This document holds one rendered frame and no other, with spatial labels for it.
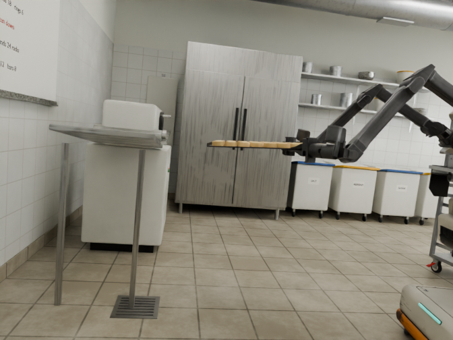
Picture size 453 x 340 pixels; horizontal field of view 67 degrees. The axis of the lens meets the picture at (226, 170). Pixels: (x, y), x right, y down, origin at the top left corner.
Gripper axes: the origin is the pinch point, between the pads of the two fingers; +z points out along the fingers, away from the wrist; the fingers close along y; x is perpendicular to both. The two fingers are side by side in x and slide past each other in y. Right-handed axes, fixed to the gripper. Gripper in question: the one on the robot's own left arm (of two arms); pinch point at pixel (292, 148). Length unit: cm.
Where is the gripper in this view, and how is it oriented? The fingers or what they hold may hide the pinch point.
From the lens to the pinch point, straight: 146.9
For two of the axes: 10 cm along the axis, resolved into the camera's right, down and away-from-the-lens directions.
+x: 7.1, -0.3, 7.0
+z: -7.0, -1.1, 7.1
